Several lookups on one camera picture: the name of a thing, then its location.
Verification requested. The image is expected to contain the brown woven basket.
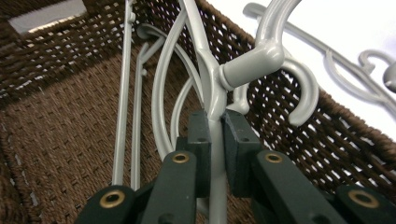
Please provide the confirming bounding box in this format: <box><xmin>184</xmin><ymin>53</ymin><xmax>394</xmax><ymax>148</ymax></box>
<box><xmin>0</xmin><ymin>0</ymin><xmax>396</xmax><ymax>224</ymax></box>

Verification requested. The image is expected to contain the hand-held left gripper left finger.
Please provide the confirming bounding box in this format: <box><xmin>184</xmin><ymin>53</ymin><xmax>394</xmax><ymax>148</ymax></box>
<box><xmin>175</xmin><ymin>108</ymin><xmax>213</xmax><ymax>199</ymax></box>

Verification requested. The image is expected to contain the grey plastic clothes hanger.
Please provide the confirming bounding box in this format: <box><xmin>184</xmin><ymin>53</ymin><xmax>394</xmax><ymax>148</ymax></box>
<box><xmin>130</xmin><ymin>22</ymin><xmax>320</xmax><ymax>191</ymax></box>
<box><xmin>242</xmin><ymin>2</ymin><xmax>396</xmax><ymax>122</ymax></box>
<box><xmin>111</xmin><ymin>0</ymin><xmax>303</xmax><ymax>224</ymax></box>

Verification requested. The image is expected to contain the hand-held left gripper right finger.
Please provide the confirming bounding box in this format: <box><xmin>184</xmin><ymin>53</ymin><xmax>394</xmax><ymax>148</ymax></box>
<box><xmin>220</xmin><ymin>108</ymin><xmax>265</xmax><ymax>199</ymax></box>

